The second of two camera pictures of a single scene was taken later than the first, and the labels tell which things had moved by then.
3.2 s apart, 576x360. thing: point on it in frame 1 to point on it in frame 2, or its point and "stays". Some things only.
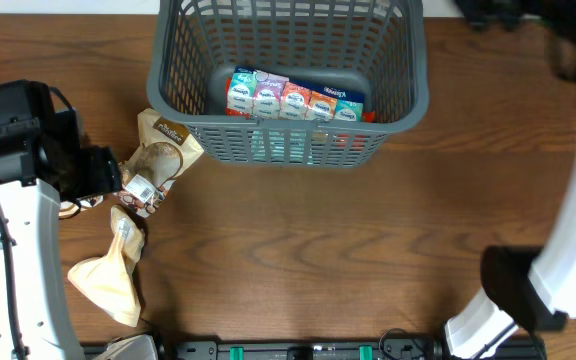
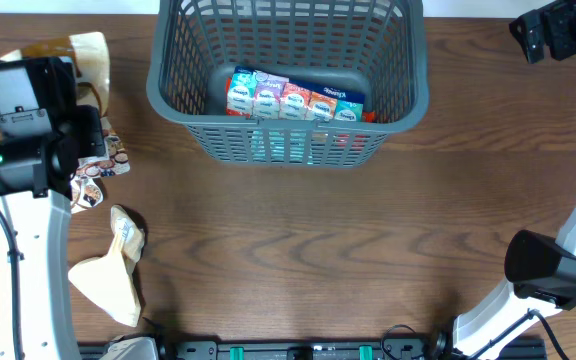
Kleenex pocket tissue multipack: x=265 y=94 stays
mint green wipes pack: x=277 y=147 stays
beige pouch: x=109 y=282 stays
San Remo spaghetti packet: x=367 y=117 stays
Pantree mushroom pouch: x=164 y=149 to x=90 y=56
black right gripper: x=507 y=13 to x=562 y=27
